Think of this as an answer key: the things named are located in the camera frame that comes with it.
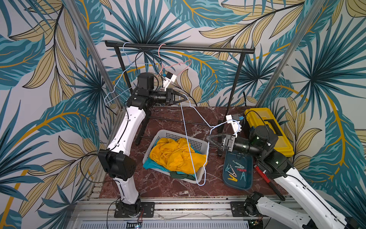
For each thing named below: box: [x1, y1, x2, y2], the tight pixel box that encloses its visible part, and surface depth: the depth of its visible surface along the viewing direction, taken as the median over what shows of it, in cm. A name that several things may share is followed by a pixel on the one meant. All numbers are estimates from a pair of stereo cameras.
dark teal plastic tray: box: [222, 150, 254, 190], surface depth 87 cm
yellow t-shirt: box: [149, 137, 208, 175], surface depth 79 cm
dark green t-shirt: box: [169, 171, 196, 181], surface depth 76 cm
